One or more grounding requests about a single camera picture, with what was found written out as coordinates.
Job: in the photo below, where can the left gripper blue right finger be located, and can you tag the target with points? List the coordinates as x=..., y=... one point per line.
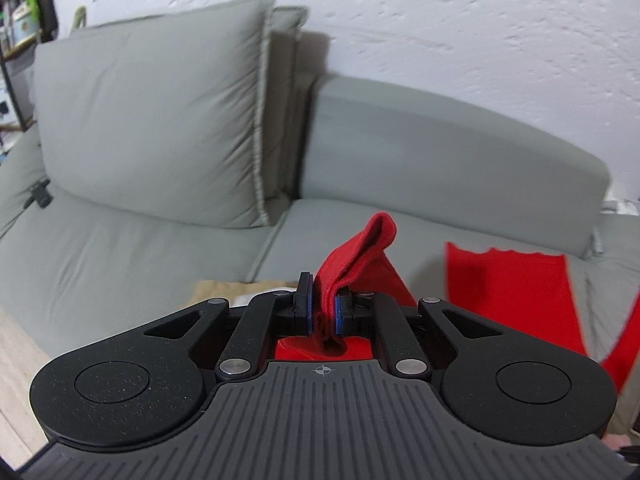
x=346, y=312

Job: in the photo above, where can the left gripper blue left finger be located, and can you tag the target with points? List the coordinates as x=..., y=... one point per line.
x=303, y=311

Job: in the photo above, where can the red sweater with duck logo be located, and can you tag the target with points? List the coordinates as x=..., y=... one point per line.
x=589, y=305

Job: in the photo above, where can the tan garment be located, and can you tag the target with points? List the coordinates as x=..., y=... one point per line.
x=236, y=293

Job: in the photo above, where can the grey fabric sofa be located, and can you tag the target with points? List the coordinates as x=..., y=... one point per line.
x=77, y=271

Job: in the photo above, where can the grey sofa back cushion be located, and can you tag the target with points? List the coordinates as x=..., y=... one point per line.
x=161, y=115

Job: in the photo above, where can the small black device on sofa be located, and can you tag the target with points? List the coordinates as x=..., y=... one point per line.
x=39, y=194

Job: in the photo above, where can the black bookshelf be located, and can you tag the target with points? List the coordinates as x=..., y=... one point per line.
x=24, y=25

